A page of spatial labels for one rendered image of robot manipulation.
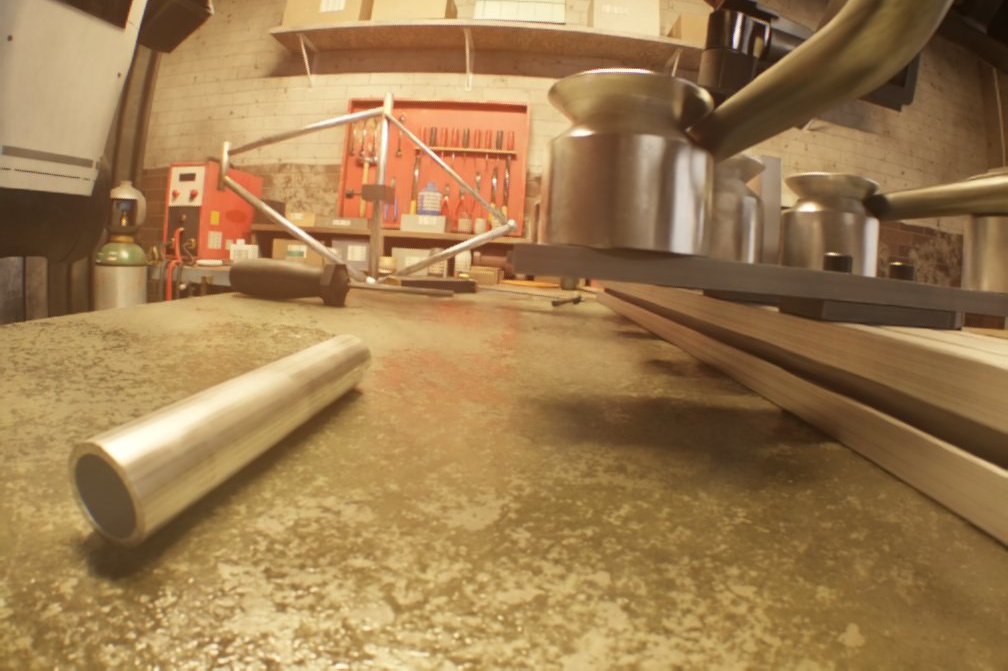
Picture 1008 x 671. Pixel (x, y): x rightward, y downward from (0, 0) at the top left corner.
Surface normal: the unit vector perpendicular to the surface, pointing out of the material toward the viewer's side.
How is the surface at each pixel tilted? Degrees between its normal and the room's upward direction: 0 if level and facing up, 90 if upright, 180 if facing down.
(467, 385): 0
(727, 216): 90
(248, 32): 90
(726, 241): 90
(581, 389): 0
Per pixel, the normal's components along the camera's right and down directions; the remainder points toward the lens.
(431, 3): -0.11, 0.07
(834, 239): -0.55, 0.02
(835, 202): -0.27, -0.74
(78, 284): 0.60, 0.11
